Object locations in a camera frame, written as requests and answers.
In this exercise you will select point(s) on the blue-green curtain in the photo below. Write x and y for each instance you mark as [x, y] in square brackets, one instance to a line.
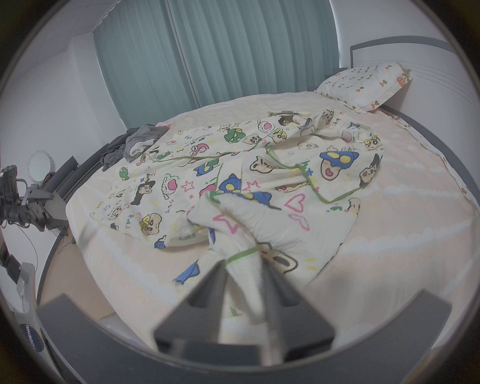
[225, 52]

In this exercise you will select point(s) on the bed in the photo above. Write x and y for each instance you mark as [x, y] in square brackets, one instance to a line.
[393, 210]

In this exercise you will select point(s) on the black garment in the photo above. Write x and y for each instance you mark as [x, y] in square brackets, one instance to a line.
[112, 155]

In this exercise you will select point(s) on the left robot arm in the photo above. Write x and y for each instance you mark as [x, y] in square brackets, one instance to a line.
[45, 206]

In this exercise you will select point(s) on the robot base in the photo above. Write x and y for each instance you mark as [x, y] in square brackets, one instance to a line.
[28, 300]

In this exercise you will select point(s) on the white round mirror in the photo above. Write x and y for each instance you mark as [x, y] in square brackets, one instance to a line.
[40, 165]

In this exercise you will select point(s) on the white printed pyjama top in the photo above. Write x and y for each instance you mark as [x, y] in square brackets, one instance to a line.
[262, 180]

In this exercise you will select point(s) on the pink garment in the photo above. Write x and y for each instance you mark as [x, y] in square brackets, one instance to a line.
[163, 124]

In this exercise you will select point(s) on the grey garment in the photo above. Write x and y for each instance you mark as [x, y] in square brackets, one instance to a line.
[140, 142]

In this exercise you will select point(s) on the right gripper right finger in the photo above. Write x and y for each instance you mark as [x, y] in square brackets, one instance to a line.
[300, 318]

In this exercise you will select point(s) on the white printed pillow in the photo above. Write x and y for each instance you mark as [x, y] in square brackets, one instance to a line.
[369, 86]

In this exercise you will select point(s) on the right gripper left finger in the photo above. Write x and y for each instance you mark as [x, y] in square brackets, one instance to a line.
[202, 315]

